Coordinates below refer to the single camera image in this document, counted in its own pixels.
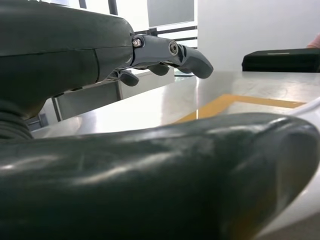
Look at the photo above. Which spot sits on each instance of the person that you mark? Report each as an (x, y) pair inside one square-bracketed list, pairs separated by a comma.
[(315, 42)]

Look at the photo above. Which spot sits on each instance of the yellow tape frame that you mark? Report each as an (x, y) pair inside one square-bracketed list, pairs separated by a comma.
[(225, 101)]

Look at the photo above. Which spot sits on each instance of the black flat case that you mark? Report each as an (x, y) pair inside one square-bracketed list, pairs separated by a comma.
[(280, 61)]

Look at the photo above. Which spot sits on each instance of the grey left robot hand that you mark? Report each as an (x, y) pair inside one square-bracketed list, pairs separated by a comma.
[(50, 49)]

